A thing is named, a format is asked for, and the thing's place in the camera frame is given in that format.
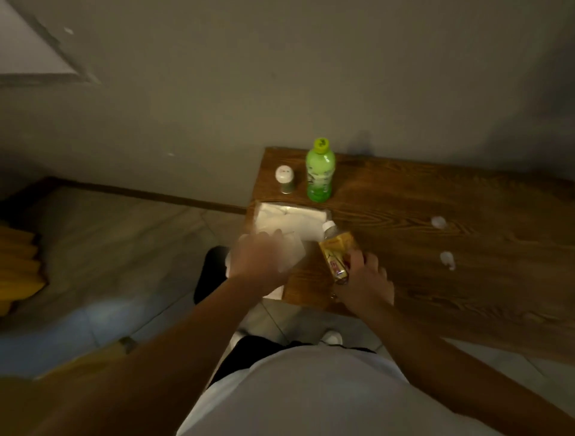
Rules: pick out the black trash bin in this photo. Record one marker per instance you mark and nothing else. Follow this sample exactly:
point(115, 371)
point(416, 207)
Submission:
point(209, 274)

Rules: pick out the person's right hand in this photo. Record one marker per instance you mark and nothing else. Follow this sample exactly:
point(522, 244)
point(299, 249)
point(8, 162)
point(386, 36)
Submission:
point(368, 287)

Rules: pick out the person's left forearm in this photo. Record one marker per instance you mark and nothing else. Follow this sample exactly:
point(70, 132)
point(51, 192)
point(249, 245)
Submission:
point(170, 359)

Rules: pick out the person's white shoe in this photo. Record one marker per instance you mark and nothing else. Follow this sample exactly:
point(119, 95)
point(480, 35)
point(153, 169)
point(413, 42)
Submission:
point(237, 339)
point(331, 338)

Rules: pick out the person's left white shoe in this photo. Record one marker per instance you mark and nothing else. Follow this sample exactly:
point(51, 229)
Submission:
point(237, 339)

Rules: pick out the clear plastic tissue pack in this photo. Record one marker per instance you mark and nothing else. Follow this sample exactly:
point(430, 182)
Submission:
point(287, 218)

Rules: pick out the person's right forearm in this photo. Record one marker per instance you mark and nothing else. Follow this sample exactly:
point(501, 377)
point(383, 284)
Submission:
point(449, 359)

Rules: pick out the grey framed wall panel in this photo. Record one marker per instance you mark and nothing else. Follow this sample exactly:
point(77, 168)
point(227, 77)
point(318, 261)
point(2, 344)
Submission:
point(27, 49)

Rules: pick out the white wiping cloth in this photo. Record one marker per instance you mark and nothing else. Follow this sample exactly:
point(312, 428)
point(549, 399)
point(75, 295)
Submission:
point(275, 293)

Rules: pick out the person's black shorts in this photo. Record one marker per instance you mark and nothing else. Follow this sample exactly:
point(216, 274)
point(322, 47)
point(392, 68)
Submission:
point(251, 355)

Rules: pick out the yellow sauce packet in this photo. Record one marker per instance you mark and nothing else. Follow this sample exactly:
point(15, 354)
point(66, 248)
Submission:
point(334, 249)

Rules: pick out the brown wooden table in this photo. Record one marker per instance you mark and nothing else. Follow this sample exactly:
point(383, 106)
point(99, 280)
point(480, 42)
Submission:
point(449, 193)

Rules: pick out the person's right white shoe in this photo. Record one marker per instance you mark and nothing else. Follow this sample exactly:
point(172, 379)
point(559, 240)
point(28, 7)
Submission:
point(331, 338)

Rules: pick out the person's left hand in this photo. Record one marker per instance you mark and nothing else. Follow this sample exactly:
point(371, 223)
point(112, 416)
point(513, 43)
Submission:
point(256, 260)

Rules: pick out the small white tissue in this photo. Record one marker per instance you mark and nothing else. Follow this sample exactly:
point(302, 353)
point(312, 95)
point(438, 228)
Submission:
point(438, 222)
point(447, 259)

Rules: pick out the white-capped clear shaker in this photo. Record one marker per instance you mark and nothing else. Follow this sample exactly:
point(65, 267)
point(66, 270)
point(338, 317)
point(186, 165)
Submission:
point(284, 176)

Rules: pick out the brown wooden baseboard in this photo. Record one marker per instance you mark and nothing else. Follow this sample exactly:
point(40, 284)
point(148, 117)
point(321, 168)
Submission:
point(135, 194)

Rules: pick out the green drink bottle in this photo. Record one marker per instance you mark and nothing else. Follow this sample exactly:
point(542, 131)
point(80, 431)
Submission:
point(320, 173)

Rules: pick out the person's white shirt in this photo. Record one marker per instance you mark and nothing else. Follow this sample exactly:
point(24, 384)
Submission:
point(314, 395)

